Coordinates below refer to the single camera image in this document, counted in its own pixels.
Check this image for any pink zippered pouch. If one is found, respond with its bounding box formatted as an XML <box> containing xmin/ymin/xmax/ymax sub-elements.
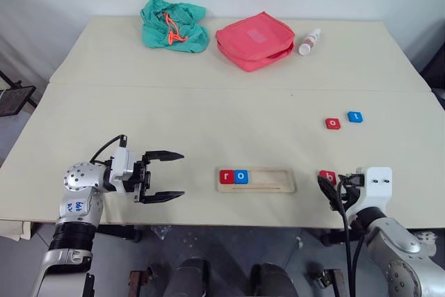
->
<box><xmin>214</xmin><ymin>12</ymin><xmax>296</xmax><ymax>72</ymax></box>

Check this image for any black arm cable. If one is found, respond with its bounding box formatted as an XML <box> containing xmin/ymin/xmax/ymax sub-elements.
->
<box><xmin>337</xmin><ymin>173</ymin><xmax>366</xmax><ymax>297</ymax></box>
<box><xmin>90</xmin><ymin>134</ymin><xmax>127</xmax><ymax>166</ymax></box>

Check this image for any black metal frame stand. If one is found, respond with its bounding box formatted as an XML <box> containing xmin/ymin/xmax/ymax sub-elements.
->
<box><xmin>0</xmin><ymin>70</ymin><xmax>38</xmax><ymax>118</ymax></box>

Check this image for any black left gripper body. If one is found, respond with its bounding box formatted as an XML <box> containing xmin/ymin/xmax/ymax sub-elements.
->
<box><xmin>128</xmin><ymin>152</ymin><xmax>153</xmax><ymax>205</ymax></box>

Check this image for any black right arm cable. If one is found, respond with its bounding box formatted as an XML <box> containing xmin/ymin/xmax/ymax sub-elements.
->
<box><xmin>337</xmin><ymin>173</ymin><xmax>366</xmax><ymax>297</ymax></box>

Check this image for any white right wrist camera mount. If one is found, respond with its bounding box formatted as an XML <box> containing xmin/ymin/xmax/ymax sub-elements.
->
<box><xmin>347</xmin><ymin>166</ymin><xmax>394</xmax><ymax>215</ymax></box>

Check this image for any brown rusty foot plate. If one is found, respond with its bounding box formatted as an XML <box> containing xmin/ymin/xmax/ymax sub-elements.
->
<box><xmin>128</xmin><ymin>264</ymin><xmax>158</xmax><ymax>297</ymax></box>

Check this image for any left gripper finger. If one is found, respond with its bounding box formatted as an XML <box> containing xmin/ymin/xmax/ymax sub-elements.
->
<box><xmin>143</xmin><ymin>191</ymin><xmax>186</xmax><ymax>205</ymax></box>
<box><xmin>144</xmin><ymin>150</ymin><xmax>186</xmax><ymax>163</ymax></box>

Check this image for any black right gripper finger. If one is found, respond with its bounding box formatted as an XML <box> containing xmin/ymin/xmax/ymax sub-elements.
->
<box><xmin>317</xmin><ymin>175</ymin><xmax>341</xmax><ymax>211</ymax></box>

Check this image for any small white pink bottle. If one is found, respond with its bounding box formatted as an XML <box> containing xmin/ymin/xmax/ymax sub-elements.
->
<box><xmin>298</xmin><ymin>28</ymin><xmax>323</xmax><ymax>57</ymax></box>

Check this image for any green drawstring cloth bag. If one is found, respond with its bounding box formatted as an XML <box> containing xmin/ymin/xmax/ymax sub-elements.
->
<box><xmin>139</xmin><ymin>0</ymin><xmax>210</xmax><ymax>54</ymax></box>

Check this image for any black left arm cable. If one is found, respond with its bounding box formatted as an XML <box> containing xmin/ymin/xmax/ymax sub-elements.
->
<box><xmin>90</xmin><ymin>134</ymin><xmax>127</xmax><ymax>166</ymax></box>

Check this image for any dark rounded shape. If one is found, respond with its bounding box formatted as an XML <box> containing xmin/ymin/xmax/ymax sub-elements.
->
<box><xmin>249</xmin><ymin>262</ymin><xmax>299</xmax><ymax>297</ymax></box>
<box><xmin>172</xmin><ymin>257</ymin><xmax>211</xmax><ymax>297</ymax></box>

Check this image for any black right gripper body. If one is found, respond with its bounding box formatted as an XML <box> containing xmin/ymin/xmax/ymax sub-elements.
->
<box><xmin>334</xmin><ymin>171</ymin><xmax>366</xmax><ymax>210</ymax></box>

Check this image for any red letter b block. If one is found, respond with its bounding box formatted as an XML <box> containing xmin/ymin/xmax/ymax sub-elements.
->
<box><xmin>318</xmin><ymin>170</ymin><xmax>339</xmax><ymax>187</ymax></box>

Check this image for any small clear plastic bag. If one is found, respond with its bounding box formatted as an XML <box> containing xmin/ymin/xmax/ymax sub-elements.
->
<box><xmin>150</xmin><ymin>225</ymin><xmax>172</xmax><ymax>241</ymax></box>

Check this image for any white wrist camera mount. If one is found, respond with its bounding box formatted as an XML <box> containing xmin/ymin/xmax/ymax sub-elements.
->
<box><xmin>109</xmin><ymin>145</ymin><xmax>136</xmax><ymax>195</ymax></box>
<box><xmin>347</xmin><ymin>166</ymin><xmax>394</xmax><ymax>215</ymax></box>

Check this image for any wooden letter tray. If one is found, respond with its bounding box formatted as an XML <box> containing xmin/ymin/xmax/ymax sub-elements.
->
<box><xmin>216</xmin><ymin>167</ymin><xmax>298</xmax><ymax>194</ymax></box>

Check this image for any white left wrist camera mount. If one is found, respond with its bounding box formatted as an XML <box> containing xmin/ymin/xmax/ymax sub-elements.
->
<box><xmin>109</xmin><ymin>145</ymin><xmax>136</xmax><ymax>195</ymax></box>

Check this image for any red letter r block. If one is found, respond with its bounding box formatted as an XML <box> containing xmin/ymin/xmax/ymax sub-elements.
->
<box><xmin>219</xmin><ymin>169</ymin><xmax>236</xmax><ymax>185</ymax></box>

